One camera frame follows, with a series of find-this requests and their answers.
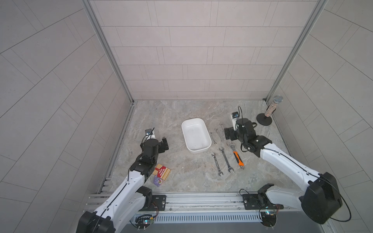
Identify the white plastic storage box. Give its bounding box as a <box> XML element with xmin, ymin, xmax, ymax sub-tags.
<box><xmin>181</xmin><ymin>118</ymin><xmax>212</xmax><ymax>154</ymax></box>

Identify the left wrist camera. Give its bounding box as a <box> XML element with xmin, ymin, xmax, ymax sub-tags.
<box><xmin>145</xmin><ymin>128</ymin><xmax>155</xmax><ymax>141</ymax></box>

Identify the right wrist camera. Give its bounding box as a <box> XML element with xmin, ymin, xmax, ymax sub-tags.
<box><xmin>231</xmin><ymin>112</ymin><xmax>240</xmax><ymax>131</ymax></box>

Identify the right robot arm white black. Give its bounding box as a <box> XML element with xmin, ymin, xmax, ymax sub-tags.
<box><xmin>224</xmin><ymin>112</ymin><xmax>346</xmax><ymax>227</ymax></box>

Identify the right circuit board with cables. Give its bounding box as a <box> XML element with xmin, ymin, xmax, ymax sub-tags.
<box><xmin>259</xmin><ymin>211</ymin><xmax>277</xmax><ymax>228</ymax></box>

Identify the long silver open-end wrench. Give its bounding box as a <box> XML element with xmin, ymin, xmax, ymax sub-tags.
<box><xmin>211</xmin><ymin>153</ymin><xmax>223</xmax><ymax>177</ymax></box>

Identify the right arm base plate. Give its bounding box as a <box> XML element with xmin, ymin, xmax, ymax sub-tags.
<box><xmin>241</xmin><ymin>193</ymin><xmax>284</xmax><ymax>210</ymax></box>

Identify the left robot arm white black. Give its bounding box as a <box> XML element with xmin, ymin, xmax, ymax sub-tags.
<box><xmin>76</xmin><ymin>136</ymin><xmax>169</xmax><ymax>233</ymax></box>

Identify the large silver combination wrench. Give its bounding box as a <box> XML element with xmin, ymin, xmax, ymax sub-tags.
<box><xmin>219</xmin><ymin>147</ymin><xmax>234</xmax><ymax>174</ymax></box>

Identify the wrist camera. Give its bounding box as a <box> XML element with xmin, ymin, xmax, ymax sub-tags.
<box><xmin>145</xmin><ymin>128</ymin><xmax>155</xmax><ymax>141</ymax></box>
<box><xmin>231</xmin><ymin>112</ymin><xmax>240</xmax><ymax>131</ymax></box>

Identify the small purple round item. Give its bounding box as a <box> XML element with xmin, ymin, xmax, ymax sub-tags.
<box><xmin>153</xmin><ymin>176</ymin><xmax>163</xmax><ymax>187</ymax></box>

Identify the circuit board with cables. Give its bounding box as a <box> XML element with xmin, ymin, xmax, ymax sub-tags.
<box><xmin>259</xmin><ymin>211</ymin><xmax>277</xmax><ymax>228</ymax></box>
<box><xmin>134</xmin><ymin>214</ymin><xmax>156</xmax><ymax>231</ymax></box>

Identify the left circuit board with cables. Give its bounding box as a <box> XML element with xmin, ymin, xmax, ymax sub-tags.
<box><xmin>134</xmin><ymin>214</ymin><xmax>156</xmax><ymax>231</ymax></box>

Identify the red striped card box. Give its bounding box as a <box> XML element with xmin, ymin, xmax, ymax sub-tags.
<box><xmin>153</xmin><ymin>164</ymin><xmax>172</xmax><ymax>181</ymax></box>

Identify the aluminium rail frame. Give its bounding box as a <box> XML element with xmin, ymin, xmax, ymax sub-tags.
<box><xmin>84</xmin><ymin>190</ymin><xmax>325</xmax><ymax>216</ymax></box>

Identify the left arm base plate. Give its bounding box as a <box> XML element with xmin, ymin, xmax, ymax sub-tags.
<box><xmin>140</xmin><ymin>195</ymin><xmax>167</xmax><ymax>212</ymax></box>

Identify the orange handled adjustable wrench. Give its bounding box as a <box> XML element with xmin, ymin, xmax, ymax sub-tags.
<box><xmin>227</xmin><ymin>141</ymin><xmax>245</xmax><ymax>170</ymax></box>

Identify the glitter tube on black stand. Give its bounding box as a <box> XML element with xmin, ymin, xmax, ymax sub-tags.
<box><xmin>256</xmin><ymin>95</ymin><xmax>283</xmax><ymax>126</ymax></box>

